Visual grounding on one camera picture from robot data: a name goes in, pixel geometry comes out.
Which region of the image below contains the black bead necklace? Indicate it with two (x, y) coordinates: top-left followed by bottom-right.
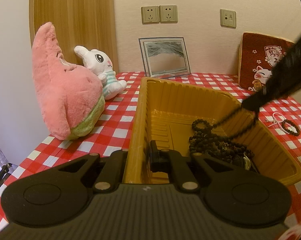
(188, 104), (260, 165)

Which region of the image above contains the yellow plastic tray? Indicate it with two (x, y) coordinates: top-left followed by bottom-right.
(123, 77), (301, 186)

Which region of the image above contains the small black bead bracelet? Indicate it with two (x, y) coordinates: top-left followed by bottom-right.
(281, 119), (301, 137)

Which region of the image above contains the white pearl necklace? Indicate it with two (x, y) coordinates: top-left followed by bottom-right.
(264, 112), (287, 129)

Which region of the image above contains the brown lucky cat cushion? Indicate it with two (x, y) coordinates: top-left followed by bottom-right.
(238, 32), (294, 92)

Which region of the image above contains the red white checkered tablecloth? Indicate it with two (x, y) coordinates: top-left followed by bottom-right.
(0, 72), (301, 230)

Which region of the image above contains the pink starfish plush toy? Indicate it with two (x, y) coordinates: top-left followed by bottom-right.
(32, 22), (106, 140)

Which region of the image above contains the framed sand picture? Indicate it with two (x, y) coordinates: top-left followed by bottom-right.
(139, 37), (191, 79)

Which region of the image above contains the white bunny plush toy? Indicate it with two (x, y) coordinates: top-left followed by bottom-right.
(74, 46), (127, 100)

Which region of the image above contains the wooden door panel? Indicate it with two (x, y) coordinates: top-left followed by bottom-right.
(29, 0), (119, 72)

